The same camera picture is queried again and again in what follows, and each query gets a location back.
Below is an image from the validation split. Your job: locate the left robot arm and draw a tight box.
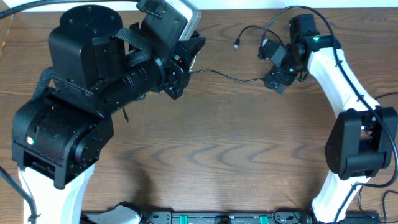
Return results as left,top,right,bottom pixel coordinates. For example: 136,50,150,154
12,1,206,223

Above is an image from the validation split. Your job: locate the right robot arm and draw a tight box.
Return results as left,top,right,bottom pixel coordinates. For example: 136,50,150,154
258,14,397,223

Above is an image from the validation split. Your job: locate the wooden side board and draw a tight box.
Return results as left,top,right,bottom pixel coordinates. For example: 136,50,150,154
0,15,14,55

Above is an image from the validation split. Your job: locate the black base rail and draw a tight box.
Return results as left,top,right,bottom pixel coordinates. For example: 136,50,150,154
80,202,381,224

